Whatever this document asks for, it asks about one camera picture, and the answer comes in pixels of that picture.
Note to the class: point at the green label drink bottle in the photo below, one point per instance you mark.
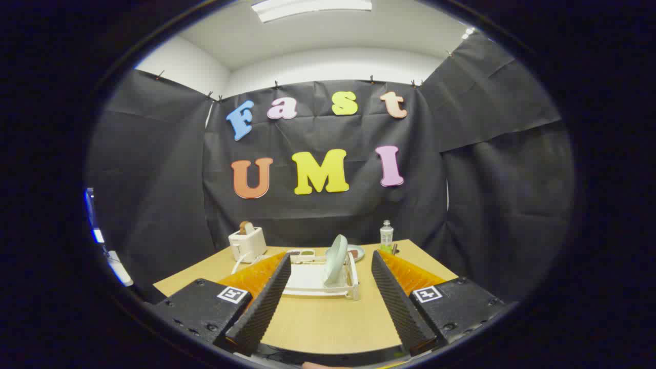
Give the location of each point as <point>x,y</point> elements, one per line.
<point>386,237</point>

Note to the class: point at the small green plate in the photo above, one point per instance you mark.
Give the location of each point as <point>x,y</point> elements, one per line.
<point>360,254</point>

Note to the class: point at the light green plate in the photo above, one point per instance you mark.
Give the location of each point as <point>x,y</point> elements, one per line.
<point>335,256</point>

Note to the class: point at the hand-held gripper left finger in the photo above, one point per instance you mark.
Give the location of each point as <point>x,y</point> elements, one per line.
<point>266,307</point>

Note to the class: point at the bread slice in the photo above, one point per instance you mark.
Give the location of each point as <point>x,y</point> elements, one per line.
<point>246,227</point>

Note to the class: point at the white toaster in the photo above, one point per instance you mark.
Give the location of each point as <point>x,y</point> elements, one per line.
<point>248,245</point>

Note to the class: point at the black backdrop cloth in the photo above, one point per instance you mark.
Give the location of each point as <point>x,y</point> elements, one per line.
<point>318,215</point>

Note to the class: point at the white dish rack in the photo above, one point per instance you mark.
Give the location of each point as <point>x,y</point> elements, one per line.
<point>307,279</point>

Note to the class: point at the ceiling light panel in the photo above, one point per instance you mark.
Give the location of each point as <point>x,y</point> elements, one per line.
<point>312,7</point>

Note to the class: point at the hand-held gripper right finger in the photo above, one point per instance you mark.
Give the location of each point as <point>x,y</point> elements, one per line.
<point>397,307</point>

